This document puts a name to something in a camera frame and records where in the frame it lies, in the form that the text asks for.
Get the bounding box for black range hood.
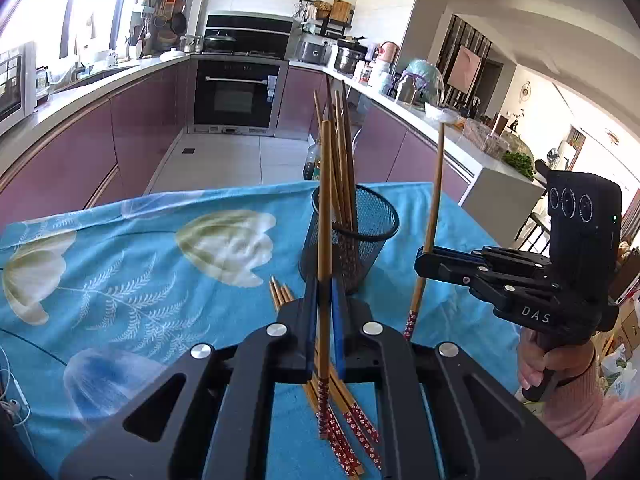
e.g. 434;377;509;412
203;12;294;60

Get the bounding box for wooden chopstick red patterned end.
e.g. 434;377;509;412
317;120;332;440

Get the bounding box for right forearm pink sleeve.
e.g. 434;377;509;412
542;363;639;479

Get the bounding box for steel stock pot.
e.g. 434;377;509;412
334;47;364;76

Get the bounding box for black wall spice rack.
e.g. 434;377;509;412
294;0;355;39

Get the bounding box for person right hand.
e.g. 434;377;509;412
518;328;596;390

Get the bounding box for pink lower cabinets right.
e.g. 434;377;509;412
276;65;474;204

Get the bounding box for pink cabinets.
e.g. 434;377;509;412
1;58;191;226
276;65;474;204

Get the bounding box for pink thermos jug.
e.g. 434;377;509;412
375;41;399;72

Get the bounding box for white microwave oven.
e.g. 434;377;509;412
0;42;37;136

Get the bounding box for blue floral tablecloth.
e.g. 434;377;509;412
1;182;518;479

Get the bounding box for green food cover dome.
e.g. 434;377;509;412
404;58;445;107

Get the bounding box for kitchen window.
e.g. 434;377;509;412
1;0;137;67

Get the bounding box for black built-in oven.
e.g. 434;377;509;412
186;55;288;136

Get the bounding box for pink lower cabinets left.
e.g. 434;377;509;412
1;58;191;226

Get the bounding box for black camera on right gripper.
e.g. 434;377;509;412
547;170;622;299

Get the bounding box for black mesh utensil holder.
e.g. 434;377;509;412
298;182;402;296

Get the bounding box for white earphone cable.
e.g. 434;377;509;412
0;343;34;456

